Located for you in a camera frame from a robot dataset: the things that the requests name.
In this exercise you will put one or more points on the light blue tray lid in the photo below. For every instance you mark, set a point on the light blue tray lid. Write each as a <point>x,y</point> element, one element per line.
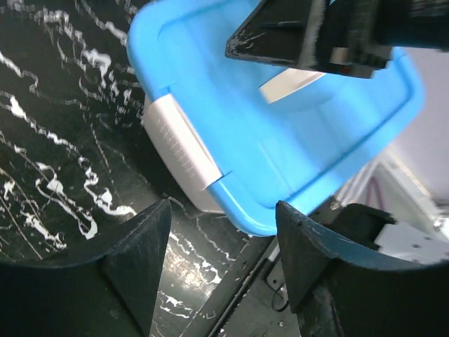
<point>301,148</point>

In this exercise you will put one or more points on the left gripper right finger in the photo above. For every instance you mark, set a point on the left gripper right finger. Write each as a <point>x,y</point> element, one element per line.
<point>362,275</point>

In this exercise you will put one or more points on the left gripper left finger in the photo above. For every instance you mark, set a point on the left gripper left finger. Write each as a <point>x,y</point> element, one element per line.
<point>106,286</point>

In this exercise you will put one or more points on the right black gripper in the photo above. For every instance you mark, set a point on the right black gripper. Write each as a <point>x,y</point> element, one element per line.
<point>361,33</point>

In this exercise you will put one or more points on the white plastic tub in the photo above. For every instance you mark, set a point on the white plastic tub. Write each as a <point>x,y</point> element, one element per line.
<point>182,150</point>

